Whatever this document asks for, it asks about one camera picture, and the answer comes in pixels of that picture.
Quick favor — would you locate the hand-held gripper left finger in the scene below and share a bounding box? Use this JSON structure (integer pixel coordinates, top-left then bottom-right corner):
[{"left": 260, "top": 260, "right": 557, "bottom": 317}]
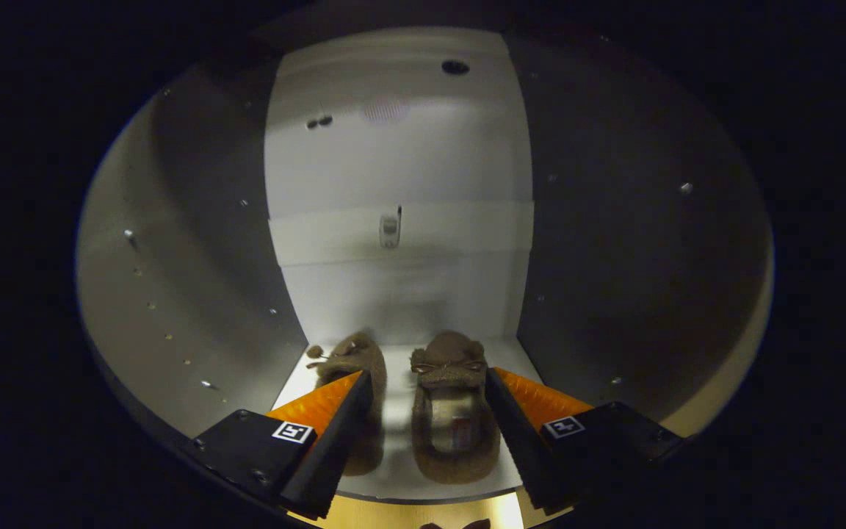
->
[{"left": 177, "top": 370, "right": 375, "bottom": 519}]

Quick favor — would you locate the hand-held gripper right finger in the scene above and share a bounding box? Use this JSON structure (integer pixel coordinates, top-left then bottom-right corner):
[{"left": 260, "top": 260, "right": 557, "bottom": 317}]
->
[{"left": 483, "top": 366, "right": 688, "bottom": 514}]

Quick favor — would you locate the brown fuzzy shoe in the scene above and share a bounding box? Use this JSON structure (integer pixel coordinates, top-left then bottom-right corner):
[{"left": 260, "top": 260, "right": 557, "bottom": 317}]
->
[
  {"left": 305, "top": 329, "right": 388, "bottom": 477},
  {"left": 410, "top": 331, "right": 502, "bottom": 486}
]

